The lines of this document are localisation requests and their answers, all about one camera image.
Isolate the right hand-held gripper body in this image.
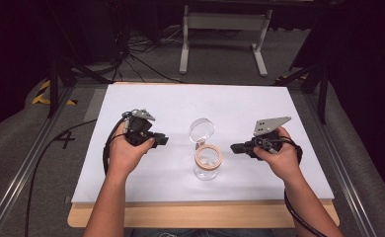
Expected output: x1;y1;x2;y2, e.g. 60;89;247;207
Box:
245;116;293;160

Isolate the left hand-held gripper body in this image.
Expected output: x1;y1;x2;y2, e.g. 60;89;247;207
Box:
122;109;157;148

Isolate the glass jar with hinged lid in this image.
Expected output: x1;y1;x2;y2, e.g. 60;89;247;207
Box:
189;118;224;182

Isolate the person's left hand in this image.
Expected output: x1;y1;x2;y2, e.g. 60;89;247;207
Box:
109;122;156;177

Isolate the person's right hand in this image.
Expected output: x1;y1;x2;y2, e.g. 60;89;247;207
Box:
253;126;303;182

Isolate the black tripod stand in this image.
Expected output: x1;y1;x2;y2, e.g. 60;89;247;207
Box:
273;61;331;125
46;53;114;119

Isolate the wooden table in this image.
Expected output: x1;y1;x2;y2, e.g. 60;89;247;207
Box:
67;81;341;229

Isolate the dark curtain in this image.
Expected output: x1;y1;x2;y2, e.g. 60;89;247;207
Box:
0;0;93;137
288;0;385;206

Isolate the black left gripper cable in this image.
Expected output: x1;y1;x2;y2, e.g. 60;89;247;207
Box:
102;112;133;176

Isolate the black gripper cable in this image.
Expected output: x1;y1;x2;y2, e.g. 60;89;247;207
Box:
256;135;328;237
102;112;133;176

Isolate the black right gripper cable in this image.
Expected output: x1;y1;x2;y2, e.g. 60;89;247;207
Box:
256;135;328;237

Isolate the tangle of black cables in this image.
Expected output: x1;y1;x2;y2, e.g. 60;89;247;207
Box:
111;19;186;84

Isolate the aluminium floor rail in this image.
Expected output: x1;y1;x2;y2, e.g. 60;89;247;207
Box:
0;84;77;237
303;93;378;237

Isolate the black floor cable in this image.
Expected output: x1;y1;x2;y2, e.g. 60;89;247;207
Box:
24;118;99;237

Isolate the white metal desk frame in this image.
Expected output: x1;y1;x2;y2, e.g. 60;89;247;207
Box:
179;4;274;78

